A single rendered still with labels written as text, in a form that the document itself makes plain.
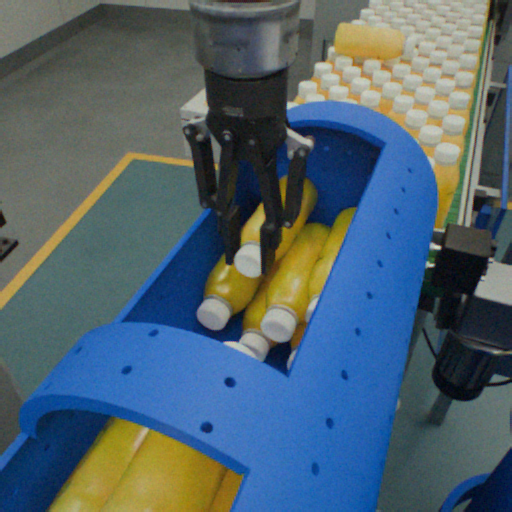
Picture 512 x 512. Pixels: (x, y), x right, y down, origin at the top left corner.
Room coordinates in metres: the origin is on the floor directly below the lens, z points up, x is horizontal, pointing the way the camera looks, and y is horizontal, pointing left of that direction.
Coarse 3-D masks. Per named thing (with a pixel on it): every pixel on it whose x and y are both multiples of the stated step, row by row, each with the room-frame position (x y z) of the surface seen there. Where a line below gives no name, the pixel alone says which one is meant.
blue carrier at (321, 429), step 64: (320, 128) 0.58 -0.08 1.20; (384, 128) 0.52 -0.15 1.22; (256, 192) 0.61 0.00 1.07; (320, 192) 0.57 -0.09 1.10; (384, 192) 0.41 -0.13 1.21; (192, 256) 0.45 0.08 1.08; (384, 256) 0.33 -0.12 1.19; (128, 320) 0.33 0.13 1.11; (192, 320) 0.40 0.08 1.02; (320, 320) 0.23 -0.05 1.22; (384, 320) 0.26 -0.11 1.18; (64, 384) 0.18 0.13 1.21; (128, 384) 0.17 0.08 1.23; (192, 384) 0.16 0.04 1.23; (256, 384) 0.17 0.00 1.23; (320, 384) 0.18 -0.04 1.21; (384, 384) 0.21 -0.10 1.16; (64, 448) 0.21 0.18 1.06; (256, 448) 0.13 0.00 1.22; (320, 448) 0.14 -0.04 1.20; (384, 448) 0.18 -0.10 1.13
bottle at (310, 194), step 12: (312, 192) 0.56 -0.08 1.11; (312, 204) 0.55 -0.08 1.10; (252, 216) 0.49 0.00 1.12; (264, 216) 0.48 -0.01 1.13; (300, 216) 0.50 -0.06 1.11; (252, 228) 0.46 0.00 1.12; (300, 228) 0.50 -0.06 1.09; (252, 240) 0.45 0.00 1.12; (288, 240) 0.46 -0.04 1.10; (276, 252) 0.44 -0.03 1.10
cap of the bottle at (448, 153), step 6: (444, 144) 0.75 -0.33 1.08; (450, 144) 0.75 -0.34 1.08; (438, 150) 0.73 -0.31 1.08; (444, 150) 0.73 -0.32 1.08; (450, 150) 0.73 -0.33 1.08; (456, 150) 0.73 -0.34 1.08; (438, 156) 0.73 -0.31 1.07; (444, 156) 0.72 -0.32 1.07; (450, 156) 0.72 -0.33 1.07; (456, 156) 0.72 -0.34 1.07; (450, 162) 0.72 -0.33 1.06
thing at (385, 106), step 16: (400, 16) 1.57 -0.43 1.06; (416, 32) 1.43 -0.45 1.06; (416, 48) 1.32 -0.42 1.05; (480, 48) 1.37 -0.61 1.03; (352, 64) 1.22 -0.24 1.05; (432, 64) 1.19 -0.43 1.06; (320, 80) 1.11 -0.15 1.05; (400, 80) 1.10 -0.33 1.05; (304, 96) 1.00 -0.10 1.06; (352, 96) 1.02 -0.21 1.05; (384, 96) 1.00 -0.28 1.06; (448, 96) 1.00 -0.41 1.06; (384, 112) 0.98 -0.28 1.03; (400, 112) 0.92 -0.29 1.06; (448, 112) 0.94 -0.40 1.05; (464, 112) 0.94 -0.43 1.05; (464, 128) 0.93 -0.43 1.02
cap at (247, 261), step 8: (248, 248) 0.43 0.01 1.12; (256, 248) 0.43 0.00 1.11; (240, 256) 0.42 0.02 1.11; (248, 256) 0.42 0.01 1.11; (256, 256) 0.42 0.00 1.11; (240, 264) 0.43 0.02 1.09; (248, 264) 0.42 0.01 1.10; (256, 264) 0.42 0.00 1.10; (248, 272) 0.42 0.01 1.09; (256, 272) 0.42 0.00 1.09
